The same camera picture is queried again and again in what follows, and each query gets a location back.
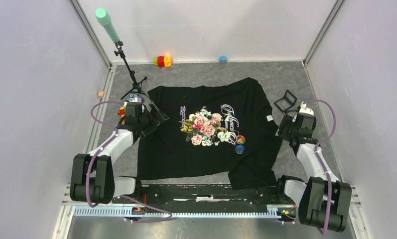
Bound green microphone on stand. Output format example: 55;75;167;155
95;7;147;100

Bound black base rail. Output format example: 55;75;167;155
112;184;297;213

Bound black floral t-shirt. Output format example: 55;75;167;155
137;78;282;189

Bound red yellow green toy rings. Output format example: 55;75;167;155
153;55;173;68

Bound red duplo car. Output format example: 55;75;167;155
118;107;126;118

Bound wooden cube on rail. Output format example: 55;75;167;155
98;91;104;99

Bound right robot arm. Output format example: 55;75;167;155
274;113;352;233

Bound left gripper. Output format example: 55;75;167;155
137;102;169;136

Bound owl eight toy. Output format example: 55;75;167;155
127;93;141;103

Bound blue round brooch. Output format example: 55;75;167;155
235;145;245;154

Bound blue cup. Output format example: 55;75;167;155
218;55;228;63

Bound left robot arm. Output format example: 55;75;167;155
69;102;169;207

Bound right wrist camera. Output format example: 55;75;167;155
298;102;314;116

